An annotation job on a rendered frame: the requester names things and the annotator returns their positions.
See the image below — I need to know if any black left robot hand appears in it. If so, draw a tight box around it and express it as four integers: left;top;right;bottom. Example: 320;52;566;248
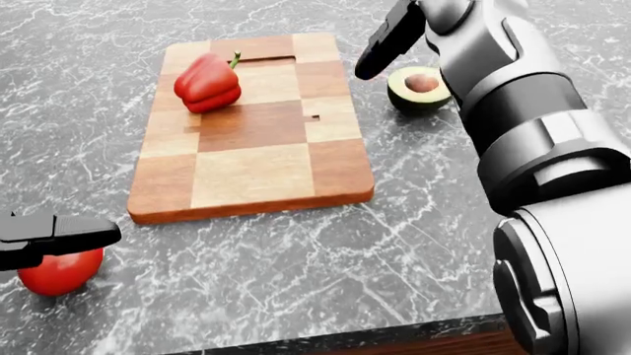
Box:
0;211;123;272

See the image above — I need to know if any red tomato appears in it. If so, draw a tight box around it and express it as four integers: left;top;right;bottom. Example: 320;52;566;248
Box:
17;248;105;298

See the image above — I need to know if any halved avocado with pit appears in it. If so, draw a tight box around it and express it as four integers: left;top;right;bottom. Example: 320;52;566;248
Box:
386;65;454;115

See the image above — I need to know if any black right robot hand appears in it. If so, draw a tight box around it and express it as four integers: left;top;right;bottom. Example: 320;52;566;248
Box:
354;0;427;82

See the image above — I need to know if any checkered wooden cutting board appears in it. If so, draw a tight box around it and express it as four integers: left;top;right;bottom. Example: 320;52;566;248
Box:
126;32;376;226

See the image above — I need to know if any red bell pepper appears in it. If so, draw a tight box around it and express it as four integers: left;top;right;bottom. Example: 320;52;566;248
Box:
173;50;243;114

